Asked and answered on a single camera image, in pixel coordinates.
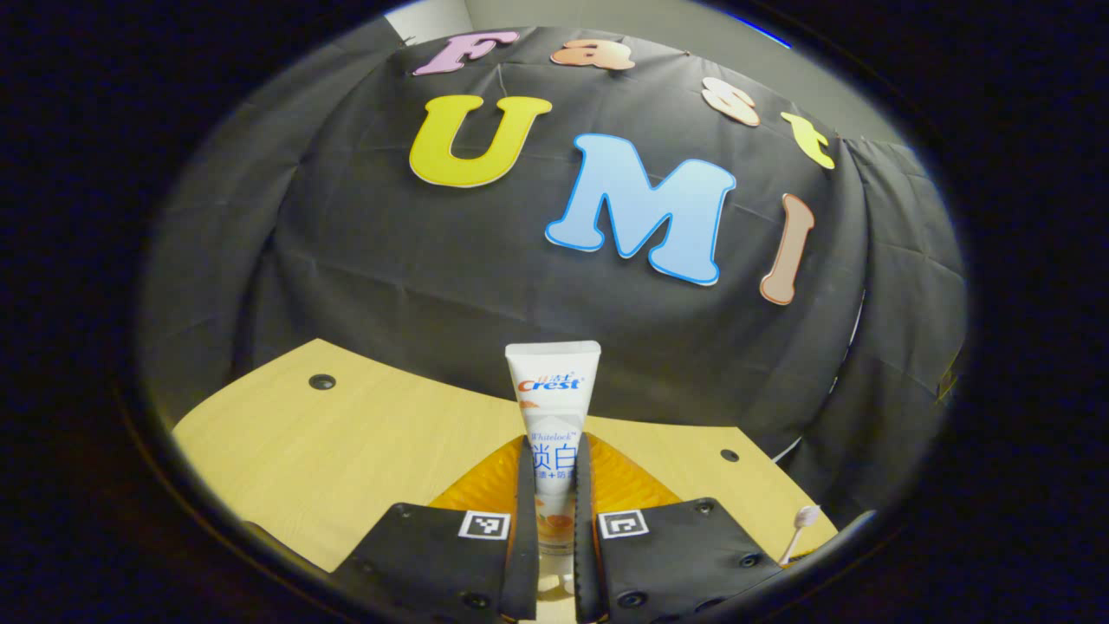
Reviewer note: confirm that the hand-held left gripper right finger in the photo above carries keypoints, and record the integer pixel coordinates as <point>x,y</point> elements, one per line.
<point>585,555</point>

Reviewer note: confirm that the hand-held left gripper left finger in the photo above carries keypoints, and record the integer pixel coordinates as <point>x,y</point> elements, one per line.
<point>524,555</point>

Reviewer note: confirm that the white toothpaste tube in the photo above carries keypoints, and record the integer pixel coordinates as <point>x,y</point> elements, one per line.
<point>553,390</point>

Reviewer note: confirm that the white toothbrush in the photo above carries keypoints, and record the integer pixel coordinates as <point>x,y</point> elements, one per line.
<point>806,517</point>

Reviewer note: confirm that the wooden desktop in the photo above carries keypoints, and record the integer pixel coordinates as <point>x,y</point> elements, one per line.
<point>346,451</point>

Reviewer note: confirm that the black backdrop cloth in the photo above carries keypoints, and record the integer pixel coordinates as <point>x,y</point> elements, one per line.
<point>390,277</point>

